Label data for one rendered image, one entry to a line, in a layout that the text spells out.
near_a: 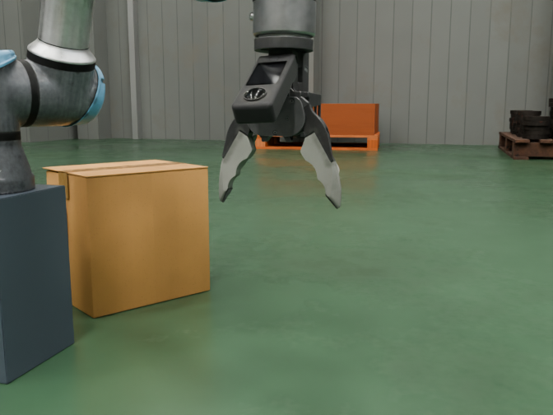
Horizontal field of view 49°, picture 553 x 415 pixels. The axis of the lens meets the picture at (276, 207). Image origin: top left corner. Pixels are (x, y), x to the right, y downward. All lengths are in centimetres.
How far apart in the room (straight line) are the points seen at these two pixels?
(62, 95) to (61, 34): 10
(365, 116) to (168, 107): 287
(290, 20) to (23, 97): 54
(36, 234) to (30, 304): 12
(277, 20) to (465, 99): 627
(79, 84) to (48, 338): 45
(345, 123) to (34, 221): 498
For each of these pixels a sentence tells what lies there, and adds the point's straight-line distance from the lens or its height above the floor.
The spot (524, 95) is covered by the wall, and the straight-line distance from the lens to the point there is 698.
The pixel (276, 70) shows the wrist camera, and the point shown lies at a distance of 69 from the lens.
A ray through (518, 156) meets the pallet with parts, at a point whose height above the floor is 3.
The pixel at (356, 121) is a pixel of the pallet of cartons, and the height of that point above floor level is 27.
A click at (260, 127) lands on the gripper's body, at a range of 73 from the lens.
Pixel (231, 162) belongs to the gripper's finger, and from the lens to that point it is 74.
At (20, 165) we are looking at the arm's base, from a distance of 110.
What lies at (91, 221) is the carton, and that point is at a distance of 129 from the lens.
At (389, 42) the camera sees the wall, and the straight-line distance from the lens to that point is 703.
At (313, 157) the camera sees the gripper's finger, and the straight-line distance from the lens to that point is 71.
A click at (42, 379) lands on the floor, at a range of 110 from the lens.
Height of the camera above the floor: 45
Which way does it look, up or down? 10 degrees down
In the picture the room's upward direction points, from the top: straight up
